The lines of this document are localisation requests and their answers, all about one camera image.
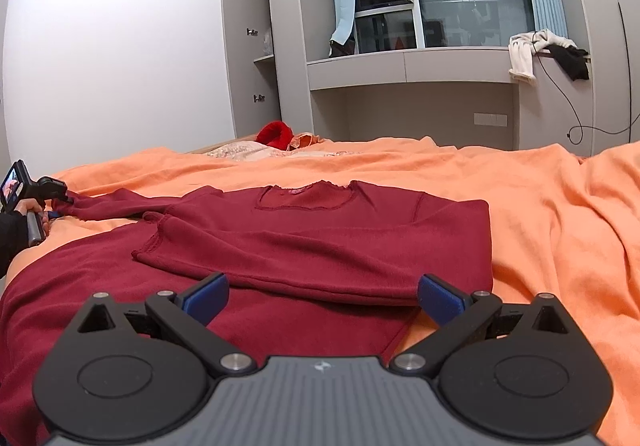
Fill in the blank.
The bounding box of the open grey cabinet door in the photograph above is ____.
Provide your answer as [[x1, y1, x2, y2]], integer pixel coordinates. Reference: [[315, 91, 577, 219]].
[[221, 0, 281, 137]]

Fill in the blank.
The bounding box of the white wall socket panel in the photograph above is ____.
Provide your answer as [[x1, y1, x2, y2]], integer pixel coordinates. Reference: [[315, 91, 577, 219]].
[[474, 113, 509, 128]]

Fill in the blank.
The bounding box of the orange bed blanket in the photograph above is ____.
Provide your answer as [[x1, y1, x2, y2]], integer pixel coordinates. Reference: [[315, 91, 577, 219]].
[[6, 139, 639, 445]]

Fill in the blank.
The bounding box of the dark red knit sweater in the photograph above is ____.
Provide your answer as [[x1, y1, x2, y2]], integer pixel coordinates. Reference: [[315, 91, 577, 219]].
[[1, 181, 492, 445]]

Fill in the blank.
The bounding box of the black cloth on desk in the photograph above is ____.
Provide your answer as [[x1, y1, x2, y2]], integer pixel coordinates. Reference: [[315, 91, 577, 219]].
[[548, 44, 590, 81]]

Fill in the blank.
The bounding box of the grey wardrobe desk unit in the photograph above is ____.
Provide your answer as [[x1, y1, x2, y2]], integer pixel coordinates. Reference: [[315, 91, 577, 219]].
[[219, 0, 640, 158]]

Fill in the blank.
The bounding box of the white cloth on desk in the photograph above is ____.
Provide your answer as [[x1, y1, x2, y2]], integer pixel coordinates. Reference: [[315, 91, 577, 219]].
[[508, 29, 577, 84]]

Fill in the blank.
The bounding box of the bright red hat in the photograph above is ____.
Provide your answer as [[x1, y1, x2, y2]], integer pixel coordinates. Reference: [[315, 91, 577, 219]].
[[255, 120, 294, 151]]

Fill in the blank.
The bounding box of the black power cable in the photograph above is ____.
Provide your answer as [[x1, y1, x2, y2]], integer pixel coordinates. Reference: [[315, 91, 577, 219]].
[[530, 29, 640, 145]]

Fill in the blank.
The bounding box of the pink patterned pillow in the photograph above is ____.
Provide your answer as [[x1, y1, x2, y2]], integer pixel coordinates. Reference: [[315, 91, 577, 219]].
[[205, 141, 288, 161]]

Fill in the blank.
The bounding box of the person's left hand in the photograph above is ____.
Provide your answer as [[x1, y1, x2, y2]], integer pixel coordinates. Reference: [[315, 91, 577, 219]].
[[15, 198, 49, 244]]

